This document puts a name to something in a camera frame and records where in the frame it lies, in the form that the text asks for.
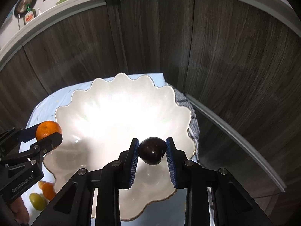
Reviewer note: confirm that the green apple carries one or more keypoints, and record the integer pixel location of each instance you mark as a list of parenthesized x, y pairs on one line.
[(38, 201)]

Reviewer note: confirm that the hanging steel frying pan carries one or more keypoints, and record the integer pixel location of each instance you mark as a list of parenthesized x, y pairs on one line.
[(21, 7)]

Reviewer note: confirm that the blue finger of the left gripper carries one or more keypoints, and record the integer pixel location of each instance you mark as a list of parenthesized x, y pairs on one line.
[(28, 134), (49, 143)]

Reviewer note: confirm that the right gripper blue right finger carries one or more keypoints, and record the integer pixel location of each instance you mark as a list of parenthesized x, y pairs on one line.
[(170, 160)]

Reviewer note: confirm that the green dish soap bottle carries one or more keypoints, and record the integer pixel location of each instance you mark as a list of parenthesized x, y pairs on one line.
[(29, 15)]

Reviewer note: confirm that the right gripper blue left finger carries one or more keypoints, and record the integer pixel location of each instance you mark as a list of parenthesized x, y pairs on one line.
[(133, 153)]

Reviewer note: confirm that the left hand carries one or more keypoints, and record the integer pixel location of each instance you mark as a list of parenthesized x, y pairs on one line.
[(19, 211)]

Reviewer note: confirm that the orange tangerine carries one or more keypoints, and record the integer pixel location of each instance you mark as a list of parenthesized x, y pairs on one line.
[(47, 128), (48, 191)]

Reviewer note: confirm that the dark purple plum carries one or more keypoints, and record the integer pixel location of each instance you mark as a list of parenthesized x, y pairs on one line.
[(152, 150)]

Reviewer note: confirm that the white scalloped ceramic bowl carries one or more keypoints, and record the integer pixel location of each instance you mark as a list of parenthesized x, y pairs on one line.
[(122, 134)]

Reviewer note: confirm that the grey checkered towel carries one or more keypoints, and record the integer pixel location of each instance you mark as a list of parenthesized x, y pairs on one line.
[(188, 139)]

